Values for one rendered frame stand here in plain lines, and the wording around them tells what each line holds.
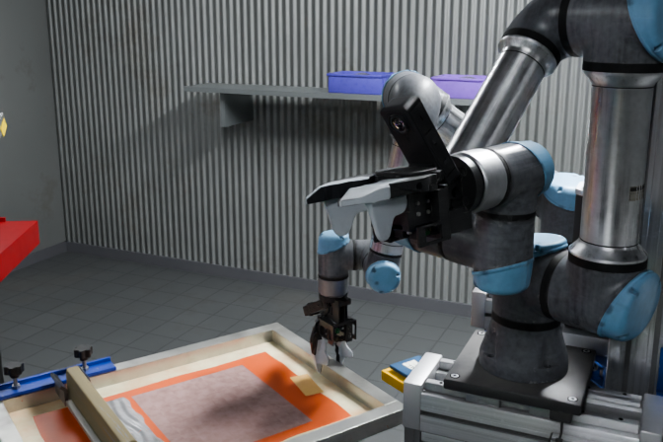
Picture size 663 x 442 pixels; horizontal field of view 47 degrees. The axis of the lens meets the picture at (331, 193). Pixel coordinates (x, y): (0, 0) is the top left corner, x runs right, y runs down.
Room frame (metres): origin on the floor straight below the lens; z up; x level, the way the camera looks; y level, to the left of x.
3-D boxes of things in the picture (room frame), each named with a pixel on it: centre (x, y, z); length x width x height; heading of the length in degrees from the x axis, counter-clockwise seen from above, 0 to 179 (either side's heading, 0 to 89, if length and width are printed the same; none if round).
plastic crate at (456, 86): (4.21, -0.75, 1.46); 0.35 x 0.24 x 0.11; 66
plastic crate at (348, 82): (4.47, -0.18, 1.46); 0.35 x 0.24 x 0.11; 66
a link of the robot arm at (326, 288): (1.76, -0.01, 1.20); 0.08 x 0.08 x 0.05
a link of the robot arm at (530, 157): (0.94, -0.23, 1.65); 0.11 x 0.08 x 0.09; 132
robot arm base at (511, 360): (1.22, -0.33, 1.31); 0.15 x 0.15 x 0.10
